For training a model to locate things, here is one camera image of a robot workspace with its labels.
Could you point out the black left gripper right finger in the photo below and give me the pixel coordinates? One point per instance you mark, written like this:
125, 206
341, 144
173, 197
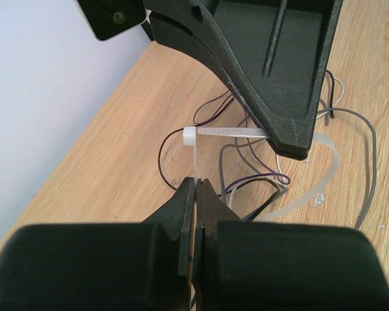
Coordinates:
210, 209

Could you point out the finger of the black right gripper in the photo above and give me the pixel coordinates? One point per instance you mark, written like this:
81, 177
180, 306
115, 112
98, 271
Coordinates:
271, 55

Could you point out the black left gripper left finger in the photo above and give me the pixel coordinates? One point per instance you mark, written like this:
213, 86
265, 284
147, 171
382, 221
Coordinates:
176, 214

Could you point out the white zip tie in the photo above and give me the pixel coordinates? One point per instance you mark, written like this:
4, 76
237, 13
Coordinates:
189, 139

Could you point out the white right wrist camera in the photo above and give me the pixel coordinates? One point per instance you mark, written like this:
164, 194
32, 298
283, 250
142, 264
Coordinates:
109, 18

